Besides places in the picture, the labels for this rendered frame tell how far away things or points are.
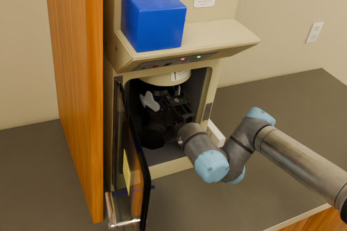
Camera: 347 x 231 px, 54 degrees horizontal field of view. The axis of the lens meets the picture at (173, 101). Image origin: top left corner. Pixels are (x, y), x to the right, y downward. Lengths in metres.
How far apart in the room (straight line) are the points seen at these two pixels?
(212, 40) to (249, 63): 0.96
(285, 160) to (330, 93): 1.10
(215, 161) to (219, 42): 0.28
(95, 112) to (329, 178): 0.50
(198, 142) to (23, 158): 0.65
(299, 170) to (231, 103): 0.81
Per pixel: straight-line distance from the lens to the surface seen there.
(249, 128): 0.90
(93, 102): 0.73
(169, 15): 0.66
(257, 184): 1.25
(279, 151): 0.83
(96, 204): 1.00
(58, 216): 1.10
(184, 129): 0.88
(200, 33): 0.79
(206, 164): 0.81
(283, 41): 1.79
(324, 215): 1.52
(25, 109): 1.38
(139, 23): 0.65
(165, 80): 0.92
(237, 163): 0.91
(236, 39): 0.79
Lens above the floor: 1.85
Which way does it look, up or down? 38 degrees down
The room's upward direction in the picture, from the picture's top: 9 degrees clockwise
